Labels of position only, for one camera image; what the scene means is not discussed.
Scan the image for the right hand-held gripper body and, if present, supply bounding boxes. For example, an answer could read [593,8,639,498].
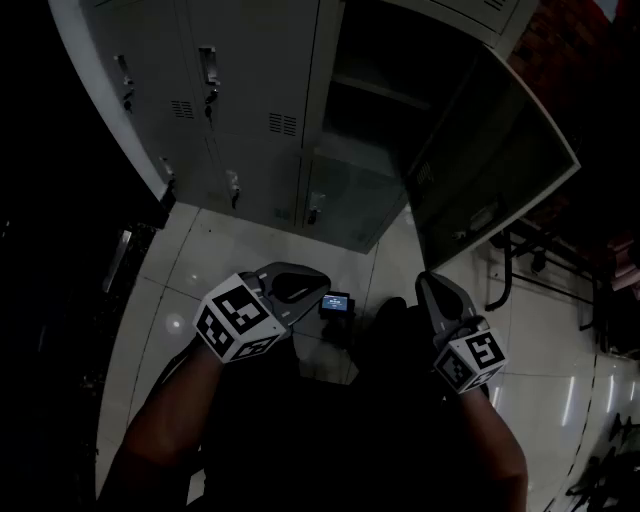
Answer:
[431,313,509,397]

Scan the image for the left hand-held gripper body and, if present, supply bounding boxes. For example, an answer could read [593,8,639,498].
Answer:
[192,269,297,365]

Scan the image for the grey locker door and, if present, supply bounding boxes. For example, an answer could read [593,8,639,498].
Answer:
[404,44,584,274]

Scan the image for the grey metal locker cabinet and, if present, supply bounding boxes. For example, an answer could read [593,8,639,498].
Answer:
[47,0,541,254]

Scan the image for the person's right forearm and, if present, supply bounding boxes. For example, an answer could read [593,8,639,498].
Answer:
[449,383,530,512]

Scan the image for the person's left forearm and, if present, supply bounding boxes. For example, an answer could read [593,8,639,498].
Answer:
[118,342,227,506]

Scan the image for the small device with lit screen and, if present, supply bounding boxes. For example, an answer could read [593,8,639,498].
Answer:
[318,288,357,321]

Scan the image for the person's black shoe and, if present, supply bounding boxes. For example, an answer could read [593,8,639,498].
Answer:
[374,296,417,346]

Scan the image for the person's black clothing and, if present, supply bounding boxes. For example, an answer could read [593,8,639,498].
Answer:
[187,299,496,512]

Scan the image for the pink object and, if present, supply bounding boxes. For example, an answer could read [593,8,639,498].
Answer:
[608,238,640,292]

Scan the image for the black door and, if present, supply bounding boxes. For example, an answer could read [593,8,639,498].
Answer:
[0,0,177,512]

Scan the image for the black metal frame furniture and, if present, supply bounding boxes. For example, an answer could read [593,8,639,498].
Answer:
[485,219,619,347]

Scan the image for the metal bar door handle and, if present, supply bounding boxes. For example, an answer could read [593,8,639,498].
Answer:
[101,229,134,294]

